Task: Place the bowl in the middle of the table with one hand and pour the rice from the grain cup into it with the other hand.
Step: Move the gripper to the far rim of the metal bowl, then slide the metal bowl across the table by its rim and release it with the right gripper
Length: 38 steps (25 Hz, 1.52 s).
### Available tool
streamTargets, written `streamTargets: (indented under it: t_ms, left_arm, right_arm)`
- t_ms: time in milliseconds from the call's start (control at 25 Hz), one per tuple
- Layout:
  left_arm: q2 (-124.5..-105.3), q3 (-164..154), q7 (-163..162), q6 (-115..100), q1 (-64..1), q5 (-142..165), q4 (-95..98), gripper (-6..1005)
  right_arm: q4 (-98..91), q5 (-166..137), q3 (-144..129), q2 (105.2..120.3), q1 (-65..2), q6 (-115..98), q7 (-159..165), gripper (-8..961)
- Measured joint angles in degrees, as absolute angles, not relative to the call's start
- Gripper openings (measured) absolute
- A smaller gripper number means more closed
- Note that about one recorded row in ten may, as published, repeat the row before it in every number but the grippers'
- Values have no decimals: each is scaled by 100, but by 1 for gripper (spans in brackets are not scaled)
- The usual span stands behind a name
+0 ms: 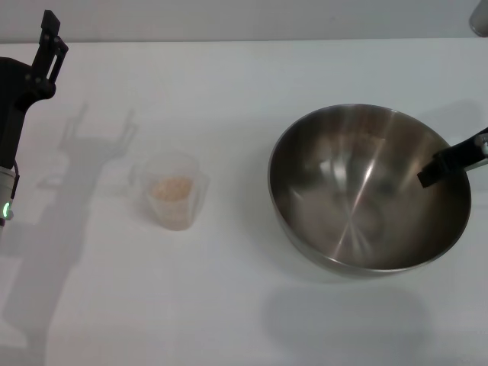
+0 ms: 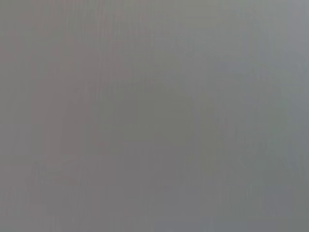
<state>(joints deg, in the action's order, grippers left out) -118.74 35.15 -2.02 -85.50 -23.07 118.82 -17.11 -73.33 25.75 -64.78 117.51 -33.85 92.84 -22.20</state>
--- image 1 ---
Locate stainless steel mixing bowl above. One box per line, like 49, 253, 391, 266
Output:
268, 103, 473, 283

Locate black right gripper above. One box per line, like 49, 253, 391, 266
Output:
416, 128, 488, 189

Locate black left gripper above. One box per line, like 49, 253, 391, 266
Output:
0, 9, 70, 169

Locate white rice grains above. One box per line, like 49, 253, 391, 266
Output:
150, 175, 194, 201

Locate clear plastic measuring cup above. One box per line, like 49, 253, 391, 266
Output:
129, 151, 211, 232

